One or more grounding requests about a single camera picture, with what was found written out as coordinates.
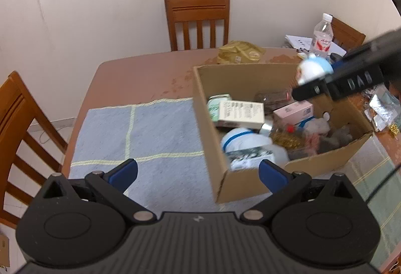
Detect small cream box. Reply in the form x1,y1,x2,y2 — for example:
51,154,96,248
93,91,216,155
216,100,265,128

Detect brown cardboard box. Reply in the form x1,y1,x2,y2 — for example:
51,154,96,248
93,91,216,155
192,63,374,204

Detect small cardboard carton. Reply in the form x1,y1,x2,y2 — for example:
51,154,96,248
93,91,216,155
0,233,10,266

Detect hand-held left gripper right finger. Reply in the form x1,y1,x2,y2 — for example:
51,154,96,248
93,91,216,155
241,159,358,226

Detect clear jar of brown tablets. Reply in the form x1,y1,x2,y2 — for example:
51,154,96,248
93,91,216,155
254,90,295,111

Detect jar of yellow capsules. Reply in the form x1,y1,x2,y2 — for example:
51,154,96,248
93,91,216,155
260,123,305,150

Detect translucent white plastic bottle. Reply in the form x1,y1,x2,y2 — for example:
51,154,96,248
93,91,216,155
226,144,289,171

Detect pile of silver blister packs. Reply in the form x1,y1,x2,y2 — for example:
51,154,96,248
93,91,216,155
364,95,399,132

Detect white papers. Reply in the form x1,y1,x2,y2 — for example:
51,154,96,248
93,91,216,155
284,35,347,57

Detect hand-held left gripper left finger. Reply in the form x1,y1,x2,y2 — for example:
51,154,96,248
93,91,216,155
41,159,156,226

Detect small white sock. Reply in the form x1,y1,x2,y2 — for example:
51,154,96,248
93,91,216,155
300,112,331,136

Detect blue and white toy figure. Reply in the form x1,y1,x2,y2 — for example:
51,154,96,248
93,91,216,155
296,53,333,85

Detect blue checked towel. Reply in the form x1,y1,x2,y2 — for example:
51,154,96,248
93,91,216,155
69,98,401,268

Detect wooden chair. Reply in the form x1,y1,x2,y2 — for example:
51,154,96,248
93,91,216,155
330,17,366,52
0,71,68,229
164,0,231,52

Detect white sock with blue stripe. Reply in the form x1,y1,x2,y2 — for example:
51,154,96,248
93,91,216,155
221,127,270,152

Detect clear water bottle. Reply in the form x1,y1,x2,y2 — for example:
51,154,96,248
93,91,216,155
312,13,333,56

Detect pink box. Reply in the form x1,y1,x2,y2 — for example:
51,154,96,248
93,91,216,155
272,101,314,124

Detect thin black cable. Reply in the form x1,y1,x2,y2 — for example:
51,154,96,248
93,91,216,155
366,166,401,203

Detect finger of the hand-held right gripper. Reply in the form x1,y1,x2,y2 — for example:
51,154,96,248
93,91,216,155
293,78,331,101
330,43,375,73

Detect grey toy figure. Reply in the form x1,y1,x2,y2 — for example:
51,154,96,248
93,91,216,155
319,126,352,153

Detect green and white packet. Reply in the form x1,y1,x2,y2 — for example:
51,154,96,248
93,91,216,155
208,94,232,122

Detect yellow-brown bag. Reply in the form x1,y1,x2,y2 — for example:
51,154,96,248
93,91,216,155
218,40,266,64

